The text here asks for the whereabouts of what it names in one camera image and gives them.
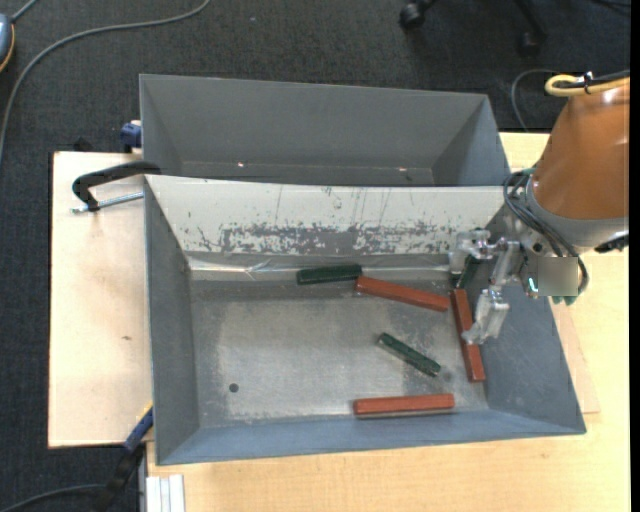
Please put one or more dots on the pale wood board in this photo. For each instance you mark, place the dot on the pale wood board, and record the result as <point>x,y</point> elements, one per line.
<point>100,310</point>

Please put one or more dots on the red-brown flat block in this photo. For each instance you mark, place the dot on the red-brown flat block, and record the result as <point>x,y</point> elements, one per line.
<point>402,294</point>
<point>404,404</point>
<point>472,360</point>

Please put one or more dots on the grey metal bin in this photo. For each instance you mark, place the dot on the grey metal bin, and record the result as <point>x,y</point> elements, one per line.
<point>310,350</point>

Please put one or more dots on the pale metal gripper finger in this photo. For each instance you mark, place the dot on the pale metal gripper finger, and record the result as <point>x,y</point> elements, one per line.
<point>487,315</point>
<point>475,245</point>

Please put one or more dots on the dark green flat block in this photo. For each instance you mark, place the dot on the dark green flat block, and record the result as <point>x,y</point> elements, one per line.
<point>409,354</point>
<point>329,274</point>
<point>470,276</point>

